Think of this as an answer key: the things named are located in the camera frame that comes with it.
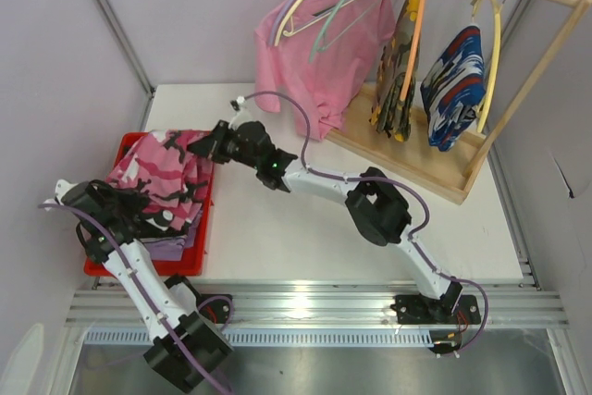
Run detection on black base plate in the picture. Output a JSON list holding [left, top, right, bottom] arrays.
[[197, 294, 233, 324], [390, 294, 482, 326]]

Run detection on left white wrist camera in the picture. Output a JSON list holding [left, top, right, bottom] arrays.
[[55, 179, 88, 205]]

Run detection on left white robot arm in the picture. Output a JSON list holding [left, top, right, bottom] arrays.
[[51, 179, 232, 394]]

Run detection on blue red white shorts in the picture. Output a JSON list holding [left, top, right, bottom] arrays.
[[420, 24, 486, 152]]

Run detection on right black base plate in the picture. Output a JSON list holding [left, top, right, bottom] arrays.
[[390, 294, 482, 326]]

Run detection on cream hanger right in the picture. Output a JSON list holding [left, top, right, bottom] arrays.
[[471, 0, 502, 133]]

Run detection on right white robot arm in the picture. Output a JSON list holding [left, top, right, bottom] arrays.
[[188, 120, 463, 323]]

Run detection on pink t-shirt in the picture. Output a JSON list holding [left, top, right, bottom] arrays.
[[253, 0, 395, 141]]

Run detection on green yellow camouflage trousers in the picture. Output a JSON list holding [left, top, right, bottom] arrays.
[[369, 0, 420, 142]]

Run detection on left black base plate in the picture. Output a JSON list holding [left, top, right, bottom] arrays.
[[197, 294, 233, 324]]

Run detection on pink camouflage trousers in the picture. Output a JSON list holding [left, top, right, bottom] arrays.
[[106, 130, 213, 237]]

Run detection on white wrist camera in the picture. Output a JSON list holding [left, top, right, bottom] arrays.
[[228, 95, 253, 130], [55, 179, 88, 205]]

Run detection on orange hanger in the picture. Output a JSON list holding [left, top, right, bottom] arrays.
[[400, 0, 426, 103]]

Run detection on white slotted cable duct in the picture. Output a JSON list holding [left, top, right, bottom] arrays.
[[84, 327, 433, 348]]

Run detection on aluminium mounting rail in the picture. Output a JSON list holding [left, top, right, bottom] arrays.
[[66, 278, 569, 329]]

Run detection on wooden clothes rack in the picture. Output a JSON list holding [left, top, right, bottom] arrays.
[[327, 0, 591, 204]]

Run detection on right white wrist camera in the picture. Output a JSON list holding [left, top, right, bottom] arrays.
[[228, 95, 253, 130]]

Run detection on red plastic bin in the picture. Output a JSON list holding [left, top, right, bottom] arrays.
[[83, 131, 222, 278]]

